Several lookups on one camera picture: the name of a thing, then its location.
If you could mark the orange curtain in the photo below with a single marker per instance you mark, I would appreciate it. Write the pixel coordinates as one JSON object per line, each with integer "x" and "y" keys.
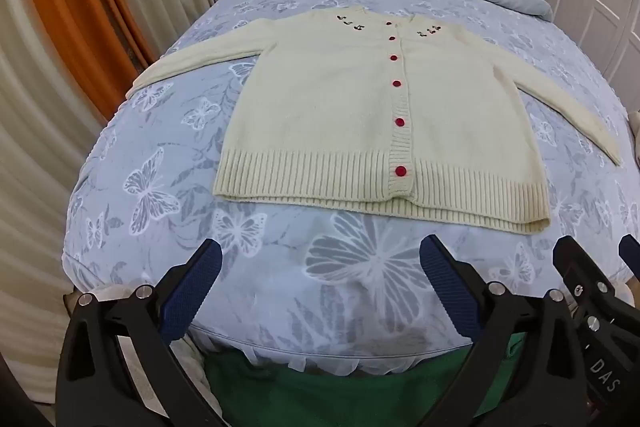
{"x": 75, "y": 7}

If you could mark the cream knit cardigan red buttons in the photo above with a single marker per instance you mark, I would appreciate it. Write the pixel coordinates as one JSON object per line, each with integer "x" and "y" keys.
{"x": 325, "y": 107}

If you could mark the butterfly print bed sheet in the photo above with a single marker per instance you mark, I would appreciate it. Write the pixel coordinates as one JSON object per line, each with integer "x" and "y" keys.
{"x": 350, "y": 267}

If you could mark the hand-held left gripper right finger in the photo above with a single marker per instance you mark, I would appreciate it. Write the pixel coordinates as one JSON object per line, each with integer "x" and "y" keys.
{"x": 450, "y": 287}

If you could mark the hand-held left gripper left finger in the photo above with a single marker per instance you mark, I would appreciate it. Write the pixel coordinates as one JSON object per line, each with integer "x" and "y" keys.
{"x": 192, "y": 292}

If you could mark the green garment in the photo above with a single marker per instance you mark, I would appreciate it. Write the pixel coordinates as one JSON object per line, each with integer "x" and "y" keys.
{"x": 325, "y": 399}

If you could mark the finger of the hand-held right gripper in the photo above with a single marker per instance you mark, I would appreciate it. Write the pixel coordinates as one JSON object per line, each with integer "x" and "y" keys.
{"x": 631, "y": 254}
{"x": 582, "y": 267}

